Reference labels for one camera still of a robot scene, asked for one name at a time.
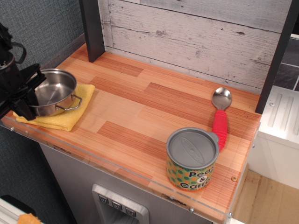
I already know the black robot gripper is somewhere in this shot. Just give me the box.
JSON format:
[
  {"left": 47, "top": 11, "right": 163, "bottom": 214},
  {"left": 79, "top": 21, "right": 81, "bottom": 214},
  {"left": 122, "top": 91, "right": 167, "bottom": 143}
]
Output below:
[{"left": 0, "top": 56, "right": 46, "bottom": 121}]

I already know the peas and carrots toy can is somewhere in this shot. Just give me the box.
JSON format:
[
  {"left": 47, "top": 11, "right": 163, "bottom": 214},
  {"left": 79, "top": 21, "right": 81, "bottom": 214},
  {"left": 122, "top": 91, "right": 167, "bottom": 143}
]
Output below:
[{"left": 166, "top": 127, "right": 219, "bottom": 191}]

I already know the dark shelf post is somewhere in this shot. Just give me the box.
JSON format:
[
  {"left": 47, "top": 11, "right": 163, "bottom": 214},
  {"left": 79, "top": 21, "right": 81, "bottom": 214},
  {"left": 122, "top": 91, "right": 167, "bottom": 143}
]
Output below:
[
  {"left": 255, "top": 0, "right": 299, "bottom": 114},
  {"left": 79, "top": 0, "right": 105, "bottom": 63}
]

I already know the clear acrylic edge guard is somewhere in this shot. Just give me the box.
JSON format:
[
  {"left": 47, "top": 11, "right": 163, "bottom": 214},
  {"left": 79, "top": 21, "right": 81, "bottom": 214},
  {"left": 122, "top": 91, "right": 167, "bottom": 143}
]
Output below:
[{"left": 1, "top": 116, "right": 254, "bottom": 224}]

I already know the dark right shelf post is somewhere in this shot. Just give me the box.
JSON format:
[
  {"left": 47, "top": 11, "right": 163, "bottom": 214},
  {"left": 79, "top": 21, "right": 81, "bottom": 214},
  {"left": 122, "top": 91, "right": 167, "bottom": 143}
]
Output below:
[{"left": 255, "top": 0, "right": 299, "bottom": 114}]

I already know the yellow folded cloth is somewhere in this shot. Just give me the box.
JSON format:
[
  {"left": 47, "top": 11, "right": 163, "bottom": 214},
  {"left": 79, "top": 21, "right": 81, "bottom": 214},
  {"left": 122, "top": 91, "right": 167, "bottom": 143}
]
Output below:
[{"left": 13, "top": 84, "right": 95, "bottom": 132}]

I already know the orange object at corner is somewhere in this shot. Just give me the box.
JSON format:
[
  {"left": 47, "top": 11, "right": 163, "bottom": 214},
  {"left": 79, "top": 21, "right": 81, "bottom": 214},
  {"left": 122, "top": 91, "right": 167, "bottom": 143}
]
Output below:
[{"left": 17, "top": 213, "right": 42, "bottom": 224}]

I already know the dark left shelf post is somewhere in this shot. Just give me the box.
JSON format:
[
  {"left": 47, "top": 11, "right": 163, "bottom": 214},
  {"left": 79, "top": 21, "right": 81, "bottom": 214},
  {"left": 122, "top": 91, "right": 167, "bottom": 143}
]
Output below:
[{"left": 79, "top": 0, "right": 105, "bottom": 63}]

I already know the silver steel pot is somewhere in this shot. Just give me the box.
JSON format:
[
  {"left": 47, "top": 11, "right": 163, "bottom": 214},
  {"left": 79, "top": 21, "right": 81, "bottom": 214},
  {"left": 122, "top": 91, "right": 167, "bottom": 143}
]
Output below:
[{"left": 29, "top": 69, "right": 83, "bottom": 117}]

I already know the white toy sink unit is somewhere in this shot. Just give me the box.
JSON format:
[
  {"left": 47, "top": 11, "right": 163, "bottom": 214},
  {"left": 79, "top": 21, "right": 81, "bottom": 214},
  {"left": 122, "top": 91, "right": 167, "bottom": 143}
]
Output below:
[{"left": 246, "top": 34, "right": 299, "bottom": 185}]

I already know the grey toy fridge dispenser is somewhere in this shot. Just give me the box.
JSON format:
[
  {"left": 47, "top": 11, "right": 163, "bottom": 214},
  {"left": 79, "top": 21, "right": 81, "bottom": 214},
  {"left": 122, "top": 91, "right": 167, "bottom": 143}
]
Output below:
[{"left": 92, "top": 184, "right": 150, "bottom": 224}]

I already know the spoon with red handle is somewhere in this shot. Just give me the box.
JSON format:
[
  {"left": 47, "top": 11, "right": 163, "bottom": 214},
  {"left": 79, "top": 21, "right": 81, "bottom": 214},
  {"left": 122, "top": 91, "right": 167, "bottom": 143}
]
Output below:
[{"left": 212, "top": 87, "right": 231, "bottom": 151}]

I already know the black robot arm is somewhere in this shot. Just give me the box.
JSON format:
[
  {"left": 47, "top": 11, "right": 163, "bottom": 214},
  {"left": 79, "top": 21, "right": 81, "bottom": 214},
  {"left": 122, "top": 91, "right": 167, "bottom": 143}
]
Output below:
[{"left": 0, "top": 25, "right": 46, "bottom": 120}]

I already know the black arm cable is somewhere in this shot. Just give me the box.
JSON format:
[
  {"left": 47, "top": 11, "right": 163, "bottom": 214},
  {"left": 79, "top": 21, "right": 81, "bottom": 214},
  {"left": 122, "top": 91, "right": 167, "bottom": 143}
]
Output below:
[{"left": 10, "top": 42, "right": 27, "bottom": 64}]

